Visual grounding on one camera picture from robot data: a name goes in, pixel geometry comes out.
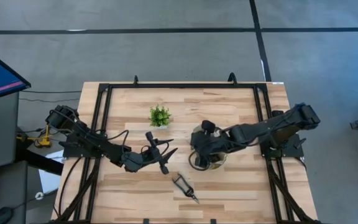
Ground yellow clamp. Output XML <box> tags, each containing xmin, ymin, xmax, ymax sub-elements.
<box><xmin>35</xmin><ymin>124</ymin><xmax>53</xmax><ymax>149</ymax></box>

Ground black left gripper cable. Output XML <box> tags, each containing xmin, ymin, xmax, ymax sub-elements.
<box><xmin>106</xmin><ymin>129</ymin><xmax>171</xmax><ymax>164</ymax></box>

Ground green-handled long-blade shears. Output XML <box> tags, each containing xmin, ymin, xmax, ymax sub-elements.
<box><xmin>172</xmin><ymin>173</ymin><xmax>200</xmax><ymax>205</ymax></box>

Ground black aluminium table frame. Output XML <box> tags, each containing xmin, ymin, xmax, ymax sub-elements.
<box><xmin>53</xmin><ymin>73</ymin><xmax>323</xmax><ymax>224</ymax></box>

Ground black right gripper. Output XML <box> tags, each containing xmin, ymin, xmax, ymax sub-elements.
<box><xmin>190</xmin><ymin>119</ymin><xmax>234</xmax><ymax>168</ymax></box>

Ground white paper sheet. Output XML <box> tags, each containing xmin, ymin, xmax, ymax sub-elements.
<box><xmin>38</xmin><ymin>149</ymin><xmax>65</xmax><ymax>194</ymax></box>

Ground thin black floor cable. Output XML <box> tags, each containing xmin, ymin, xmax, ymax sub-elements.
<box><xmin>19</xmin><ymin>98</ymin><xmax>80</xmax><ymax>103</ymax></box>

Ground black support beam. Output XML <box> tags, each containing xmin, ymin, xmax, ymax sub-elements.
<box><xmin>14</xmin><ymin>146</ymin><xmax>65</xmax><ymax>177</ymax></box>

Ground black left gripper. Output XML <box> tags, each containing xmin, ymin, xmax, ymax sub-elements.
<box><xmin>121</xmin><ymin>131</ymin><xmax>179</xmax><ymax>175</ymax></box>

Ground artificial plant in white pot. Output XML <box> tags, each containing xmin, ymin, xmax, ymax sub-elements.
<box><xmin>149</xmin><ymin>105</ymin><xmax>173</xmax><ymax>130</ymax></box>

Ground beige green gardening bag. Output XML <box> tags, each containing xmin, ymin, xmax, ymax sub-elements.
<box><xmin>197</xmin><ymin>126</ymin><xmax>229</xmax><ymax>171</ymax></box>

